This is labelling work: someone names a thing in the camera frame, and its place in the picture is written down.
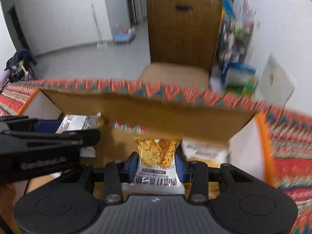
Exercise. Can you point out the metal storage rack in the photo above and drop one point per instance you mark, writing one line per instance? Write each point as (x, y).
(235, 34)

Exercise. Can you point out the patterned red tablecloth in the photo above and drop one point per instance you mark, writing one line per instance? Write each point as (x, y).
(289, 131)

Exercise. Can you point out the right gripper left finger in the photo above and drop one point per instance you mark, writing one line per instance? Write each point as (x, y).
(113, 175)

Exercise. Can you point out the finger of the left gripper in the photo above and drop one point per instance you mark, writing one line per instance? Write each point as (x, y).
(26, 124)
(24, 141)

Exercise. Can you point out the oat crisp cracker packet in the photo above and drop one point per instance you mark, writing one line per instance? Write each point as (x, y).
(155, 172)

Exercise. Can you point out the white printed snack packet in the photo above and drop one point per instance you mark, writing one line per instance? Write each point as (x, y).
(79, 122)

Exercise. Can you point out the orange cardboard snack box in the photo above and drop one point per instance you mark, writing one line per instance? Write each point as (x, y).
(243, 132)

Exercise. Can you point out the orange cracker packet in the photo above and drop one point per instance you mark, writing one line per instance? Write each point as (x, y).
(200, 151)

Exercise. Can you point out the white board against wall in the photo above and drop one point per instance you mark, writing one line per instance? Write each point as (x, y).
(275, 86)

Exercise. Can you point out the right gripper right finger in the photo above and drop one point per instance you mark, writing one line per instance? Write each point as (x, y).
(198, 175)

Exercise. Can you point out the brown wooden chair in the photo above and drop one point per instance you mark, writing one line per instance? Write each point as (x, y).
(183, 36)

